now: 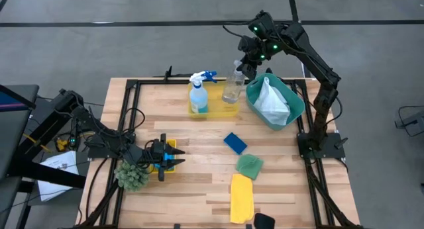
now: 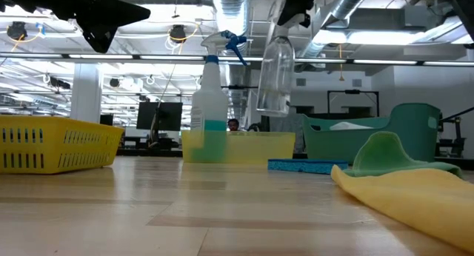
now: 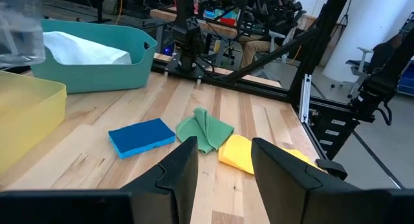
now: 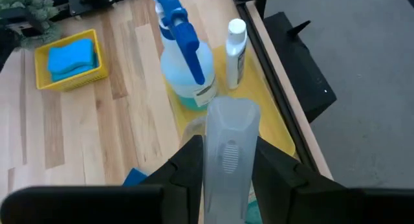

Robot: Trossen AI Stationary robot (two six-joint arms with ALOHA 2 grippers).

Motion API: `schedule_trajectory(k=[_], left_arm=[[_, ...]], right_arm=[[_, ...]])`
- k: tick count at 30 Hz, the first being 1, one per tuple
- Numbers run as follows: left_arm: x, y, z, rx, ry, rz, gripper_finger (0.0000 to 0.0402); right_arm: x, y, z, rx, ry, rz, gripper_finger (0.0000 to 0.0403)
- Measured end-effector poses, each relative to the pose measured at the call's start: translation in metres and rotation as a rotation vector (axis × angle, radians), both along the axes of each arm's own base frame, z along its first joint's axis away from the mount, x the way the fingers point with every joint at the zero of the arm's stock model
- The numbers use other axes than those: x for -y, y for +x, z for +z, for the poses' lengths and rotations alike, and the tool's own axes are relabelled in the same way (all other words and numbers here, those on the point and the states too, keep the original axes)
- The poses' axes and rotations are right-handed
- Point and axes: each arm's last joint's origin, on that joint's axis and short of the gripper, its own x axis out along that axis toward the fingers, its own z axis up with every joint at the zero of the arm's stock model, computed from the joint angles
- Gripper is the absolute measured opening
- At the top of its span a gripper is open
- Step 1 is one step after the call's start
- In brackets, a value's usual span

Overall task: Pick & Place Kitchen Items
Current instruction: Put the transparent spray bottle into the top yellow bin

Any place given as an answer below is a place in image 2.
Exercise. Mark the clear pump bottle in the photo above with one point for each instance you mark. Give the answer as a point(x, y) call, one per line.
point(276, 82)

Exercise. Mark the white cloth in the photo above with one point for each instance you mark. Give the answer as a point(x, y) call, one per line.
point(350, 126)

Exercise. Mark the spray bottle with blue trigger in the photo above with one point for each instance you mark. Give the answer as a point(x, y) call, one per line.
point(209, 100)

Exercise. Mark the black ceiling device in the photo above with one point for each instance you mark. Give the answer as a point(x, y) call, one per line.
point(178, 33)
point(16, 30)

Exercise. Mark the white building column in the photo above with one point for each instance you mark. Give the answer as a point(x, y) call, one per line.
point(86, 93)

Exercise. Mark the small black monitor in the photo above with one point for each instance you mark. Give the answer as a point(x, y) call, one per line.
point(106, 120)

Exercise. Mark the black computer monitor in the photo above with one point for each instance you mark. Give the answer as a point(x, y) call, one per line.
point(159, 117)

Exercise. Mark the yellow slotted plastic basket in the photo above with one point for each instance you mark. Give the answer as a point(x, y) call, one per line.
point(48, 123)

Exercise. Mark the person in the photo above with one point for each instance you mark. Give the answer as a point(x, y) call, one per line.
point(233, 124)

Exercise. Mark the yellow translucent plastic bin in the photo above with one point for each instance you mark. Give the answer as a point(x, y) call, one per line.
point(259, 148)

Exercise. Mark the dark blue sponge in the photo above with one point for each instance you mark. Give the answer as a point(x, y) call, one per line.
point(307, 166)

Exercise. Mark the green cloth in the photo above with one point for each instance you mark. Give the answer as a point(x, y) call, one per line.
point(385, 152)

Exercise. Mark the teal plastic bin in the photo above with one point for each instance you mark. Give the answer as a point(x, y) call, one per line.
point(407, 137)

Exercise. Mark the black background robot rig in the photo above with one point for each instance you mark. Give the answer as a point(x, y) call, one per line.
point(450, 134)

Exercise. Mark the yellow cloth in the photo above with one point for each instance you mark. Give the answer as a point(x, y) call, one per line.
point(426, 200)

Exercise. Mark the black background stand frame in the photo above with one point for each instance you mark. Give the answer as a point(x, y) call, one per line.
point(352, 91)

